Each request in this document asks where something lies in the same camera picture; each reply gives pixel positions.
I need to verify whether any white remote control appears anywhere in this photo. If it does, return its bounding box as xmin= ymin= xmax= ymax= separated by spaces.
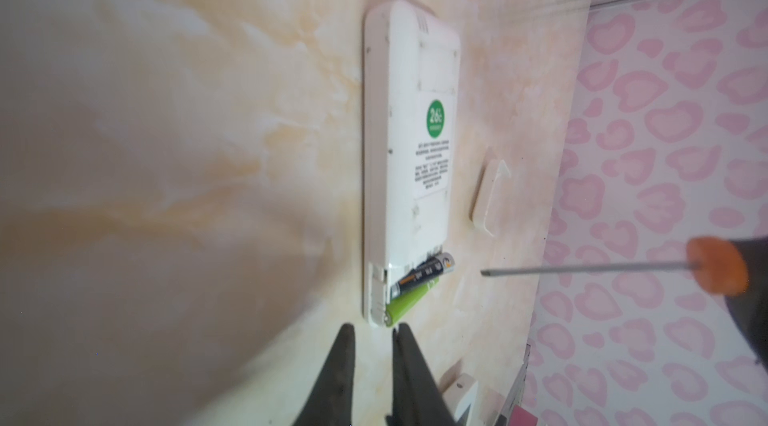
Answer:
xmin=363 ymin=0 xmax=461 ymax=327
xmin=443 ymin=373 xmax=479 ymax=426

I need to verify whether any green AAA battery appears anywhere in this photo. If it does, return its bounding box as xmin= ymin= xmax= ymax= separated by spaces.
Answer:
xmin=384 ymin=278 xmax=440 ymax=327

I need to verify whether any black AAA battery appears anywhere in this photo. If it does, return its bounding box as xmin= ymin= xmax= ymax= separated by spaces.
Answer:
xmin=390 ymin=252 xmax=455 ymax=300

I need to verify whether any white battery cover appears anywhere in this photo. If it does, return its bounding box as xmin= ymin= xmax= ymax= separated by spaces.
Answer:
xmin=470 ymin=159 xmax=511 ymax=237

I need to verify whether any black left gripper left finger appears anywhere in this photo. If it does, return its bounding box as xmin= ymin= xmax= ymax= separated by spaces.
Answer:
xmin=294 ymin=323 xmax=356 ymax=426

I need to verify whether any orange black screwdriver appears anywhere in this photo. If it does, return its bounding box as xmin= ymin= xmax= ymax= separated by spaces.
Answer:
xmin=480 ymin=236 xmax=767 ymax=366

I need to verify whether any pink tape roll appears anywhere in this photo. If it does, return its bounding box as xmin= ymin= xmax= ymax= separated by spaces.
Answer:
xmin=508 ymin=405 xmax=538 ymax=426

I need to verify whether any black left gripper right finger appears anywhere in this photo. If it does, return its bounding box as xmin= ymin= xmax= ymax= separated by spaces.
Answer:
xmin=386 ymin=323 xmax=456 ymax=426

